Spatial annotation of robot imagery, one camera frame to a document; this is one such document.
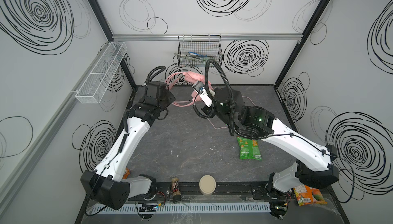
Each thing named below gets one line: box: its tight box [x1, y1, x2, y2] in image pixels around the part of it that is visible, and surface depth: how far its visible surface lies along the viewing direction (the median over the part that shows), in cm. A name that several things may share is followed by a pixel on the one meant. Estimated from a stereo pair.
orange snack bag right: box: [293, 184, 328, 207], surface depth 72 cm
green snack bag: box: [236, 136, 263, 161], surface depth 86 cm
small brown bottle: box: [171, 176, 182, 204], surface depth 73 cm
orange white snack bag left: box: [122, 167, 131, 179], surface depth 80 cm
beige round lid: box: [199, 174, 217, 196], surface depth 72 cm
